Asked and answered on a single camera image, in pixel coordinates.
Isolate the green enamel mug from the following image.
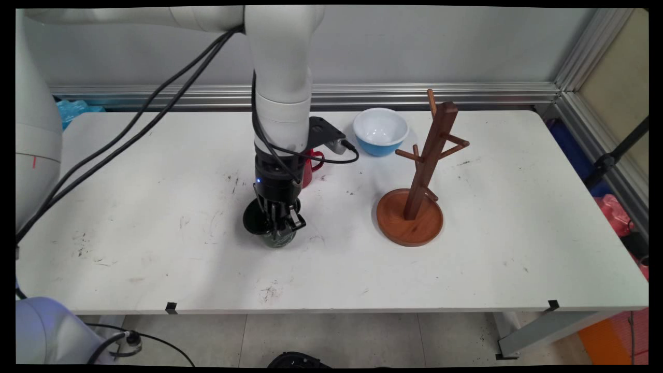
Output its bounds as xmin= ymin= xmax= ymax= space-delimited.
xmin=243 ymin=199 xmax=299 ymax=249

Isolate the orange box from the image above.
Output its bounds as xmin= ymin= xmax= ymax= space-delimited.
xmin=578 ymin=308 xmax=649 ymax=366

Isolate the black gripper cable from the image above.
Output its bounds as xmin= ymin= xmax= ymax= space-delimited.
xmin=16 ymin=26 xmax=304 ymax=244

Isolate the grey table leg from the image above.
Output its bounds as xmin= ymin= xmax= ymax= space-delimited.
xmin=492 ymin=311 xmax=619 ymax=361

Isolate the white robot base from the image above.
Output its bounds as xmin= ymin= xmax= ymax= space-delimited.
xmin=16 ymin=296 xmax=117 ymax=365

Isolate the black tripod pole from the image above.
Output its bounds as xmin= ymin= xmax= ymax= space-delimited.
xmin=585 ymin=117 xmax=649 ymax=188

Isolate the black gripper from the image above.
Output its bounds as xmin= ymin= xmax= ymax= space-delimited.
xmin=254 ymin=153 xmax=307 ymax=242

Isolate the aluminium wall rail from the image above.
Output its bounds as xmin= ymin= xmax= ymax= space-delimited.
xmin=49 ymin=82 xmax=561 ymax=110

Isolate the red mug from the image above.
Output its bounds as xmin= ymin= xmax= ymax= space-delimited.
xmin=302 ymin=149 xmax=326 ymax=189

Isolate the wooden mug tree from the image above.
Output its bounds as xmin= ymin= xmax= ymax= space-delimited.
xmin=376 ymin=88 xmax=470 ymax=247

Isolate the black object on floor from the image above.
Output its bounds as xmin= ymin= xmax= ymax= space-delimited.
xmin=267 ymin=352 xmax=332 ymax=368

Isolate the aluminium frame post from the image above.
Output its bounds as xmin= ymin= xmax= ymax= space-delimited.
xmin=553 ymin=8 xmax=649 ymax=236

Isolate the black camera cable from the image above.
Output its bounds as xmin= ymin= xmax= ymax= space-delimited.
xmin=16 ymin=26 xmax=360 ymax=244

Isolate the blue and white bowl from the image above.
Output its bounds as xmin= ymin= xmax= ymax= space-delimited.
xmin=353 ymin=108 xmax=410 ymax=157

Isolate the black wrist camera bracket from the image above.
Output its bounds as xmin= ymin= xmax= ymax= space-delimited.
xmin=308 ymin=117 xmax=349 ymax=155

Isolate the blue bubble wrap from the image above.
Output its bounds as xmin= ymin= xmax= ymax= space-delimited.
xmin=56 ymin=99 xmax=105 ymax=131

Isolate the pink plastic bag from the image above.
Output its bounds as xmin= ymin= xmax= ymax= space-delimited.
xmin=595 ymin=194 xmax=636 ymax=238

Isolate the black base cable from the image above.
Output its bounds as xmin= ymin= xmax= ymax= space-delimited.
xmin=85 ymin=324 xmax=196 ymax=366

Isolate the blue plastic bag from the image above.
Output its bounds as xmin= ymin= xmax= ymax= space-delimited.
xmin=546 ymin=118 xmax=613 ymax=198

